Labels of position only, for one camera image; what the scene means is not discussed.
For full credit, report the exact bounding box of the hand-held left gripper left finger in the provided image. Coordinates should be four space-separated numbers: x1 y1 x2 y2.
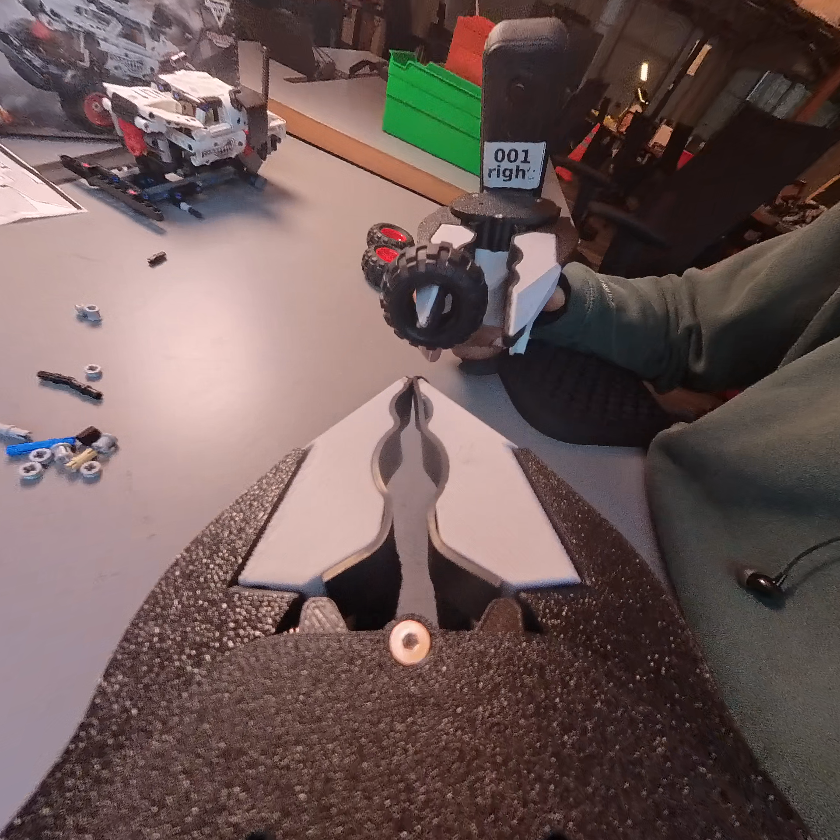
238 376 417 594

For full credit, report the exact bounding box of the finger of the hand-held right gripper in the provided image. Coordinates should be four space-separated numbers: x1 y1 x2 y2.
415 224 479 329
476 234 564 355

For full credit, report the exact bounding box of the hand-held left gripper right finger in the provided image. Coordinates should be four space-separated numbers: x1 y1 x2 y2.
420 378 582 592

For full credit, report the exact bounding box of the white lego truck model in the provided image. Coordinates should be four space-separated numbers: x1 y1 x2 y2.
59 69 287 221

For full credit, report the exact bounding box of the white printed sticker sheet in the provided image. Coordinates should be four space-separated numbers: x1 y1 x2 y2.
0 142 84 227

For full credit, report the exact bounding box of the person's right forearm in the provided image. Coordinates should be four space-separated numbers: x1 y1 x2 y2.
532 204 840 391

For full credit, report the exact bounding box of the small tan lego piece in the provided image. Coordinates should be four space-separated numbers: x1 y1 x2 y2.
66 427 119 476

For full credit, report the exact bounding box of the small blue lego piece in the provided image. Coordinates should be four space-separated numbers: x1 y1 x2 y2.
7 436 80 458

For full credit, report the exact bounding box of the lego set box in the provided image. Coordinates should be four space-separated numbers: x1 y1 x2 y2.
0 0 241 139

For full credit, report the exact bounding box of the red plastic bin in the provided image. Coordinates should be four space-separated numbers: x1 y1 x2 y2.
447 16 497 86

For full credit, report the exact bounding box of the green plastic bin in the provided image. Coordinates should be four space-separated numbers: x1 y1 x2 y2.
384 50 484 175

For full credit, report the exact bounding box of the black quilted chair armrest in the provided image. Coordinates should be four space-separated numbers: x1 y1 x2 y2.
497 335 673 447

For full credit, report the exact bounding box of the black office chair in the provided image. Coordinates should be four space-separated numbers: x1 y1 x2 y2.
571 103 840 277

